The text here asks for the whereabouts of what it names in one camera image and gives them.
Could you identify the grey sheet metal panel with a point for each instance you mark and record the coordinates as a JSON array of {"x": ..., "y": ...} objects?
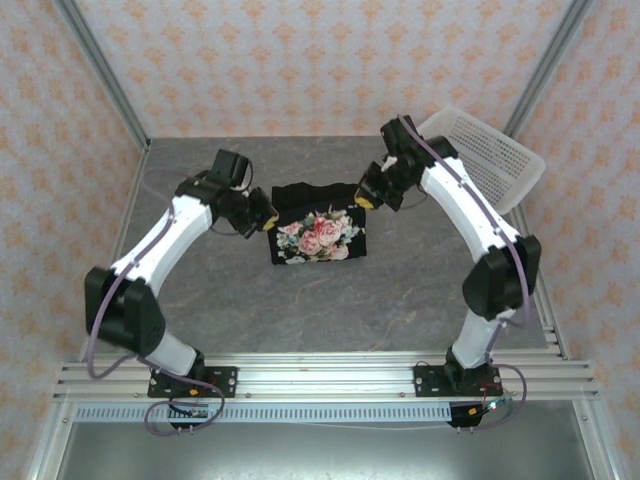
[{"x": 320, "y": 452}]

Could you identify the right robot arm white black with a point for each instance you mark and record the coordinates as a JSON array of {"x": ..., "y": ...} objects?
[{"x": 495, "y": 285}]

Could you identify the black floral print t-shirt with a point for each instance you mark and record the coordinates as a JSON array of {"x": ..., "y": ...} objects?
[{"x": 320, "y": 235}]

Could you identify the white plastic laundry basket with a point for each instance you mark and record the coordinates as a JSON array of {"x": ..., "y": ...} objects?
[{"x": 495, "y": 160}]

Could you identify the aluminium frame post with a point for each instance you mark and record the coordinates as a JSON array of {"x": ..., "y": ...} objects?
[
  {"x": 545, "y": 70},
  {"x": 107, "y": 75}
]

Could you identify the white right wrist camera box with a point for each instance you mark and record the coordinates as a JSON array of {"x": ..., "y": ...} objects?
[{"x": 390, "y": 163}]

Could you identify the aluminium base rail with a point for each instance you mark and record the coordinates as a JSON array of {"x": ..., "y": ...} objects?
[{"x": 325, "y": 377}]

